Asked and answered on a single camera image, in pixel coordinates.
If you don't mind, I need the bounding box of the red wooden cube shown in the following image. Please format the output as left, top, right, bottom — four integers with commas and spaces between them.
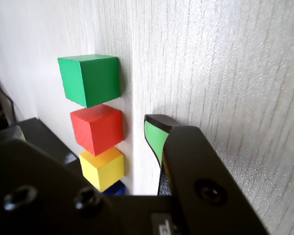
70, 103, 124, 157

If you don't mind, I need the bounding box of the yellow wooden cube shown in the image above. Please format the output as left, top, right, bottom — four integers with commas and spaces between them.
78, 146, 125, 193

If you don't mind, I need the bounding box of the green wooden cube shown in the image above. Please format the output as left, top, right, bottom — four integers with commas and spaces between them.
57, 54, 120, 108

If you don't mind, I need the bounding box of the blue wooden cube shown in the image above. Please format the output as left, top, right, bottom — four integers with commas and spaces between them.
102, 180, 126, 196

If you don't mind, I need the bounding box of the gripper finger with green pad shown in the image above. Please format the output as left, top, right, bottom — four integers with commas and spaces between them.
0, 125, 118, 235
144, 114, 270, 235

